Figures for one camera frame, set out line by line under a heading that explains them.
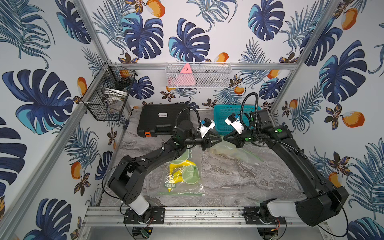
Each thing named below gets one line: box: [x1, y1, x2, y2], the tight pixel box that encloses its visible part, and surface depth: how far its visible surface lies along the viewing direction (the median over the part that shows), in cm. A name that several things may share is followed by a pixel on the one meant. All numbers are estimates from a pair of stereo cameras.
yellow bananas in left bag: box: [166, 160, 196, 184], surface depth 85 cm
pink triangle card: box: [177, 63, 196, 86], surface depth 92 cm
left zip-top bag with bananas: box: [157, 146, 206, 197], surface depth 85 cm
